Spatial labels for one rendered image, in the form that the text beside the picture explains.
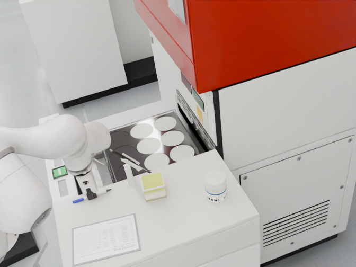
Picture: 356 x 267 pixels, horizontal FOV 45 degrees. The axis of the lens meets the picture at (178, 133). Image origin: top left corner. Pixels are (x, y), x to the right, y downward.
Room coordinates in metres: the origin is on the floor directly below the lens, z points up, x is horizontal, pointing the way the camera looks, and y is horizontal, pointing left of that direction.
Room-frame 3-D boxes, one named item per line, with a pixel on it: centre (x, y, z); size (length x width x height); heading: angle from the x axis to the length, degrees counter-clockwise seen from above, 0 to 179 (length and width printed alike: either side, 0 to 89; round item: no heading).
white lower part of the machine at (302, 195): (1.67, -0.37, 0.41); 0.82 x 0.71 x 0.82; 14
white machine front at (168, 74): (1.59, -0.04, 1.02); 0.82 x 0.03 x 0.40; 14
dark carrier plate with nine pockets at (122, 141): (1.34, 0.13, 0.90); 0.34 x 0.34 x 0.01; 14
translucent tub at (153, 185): (1.01, 0.11, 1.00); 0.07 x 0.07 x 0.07; 6
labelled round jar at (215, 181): (0.95, -0.09, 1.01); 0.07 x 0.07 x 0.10
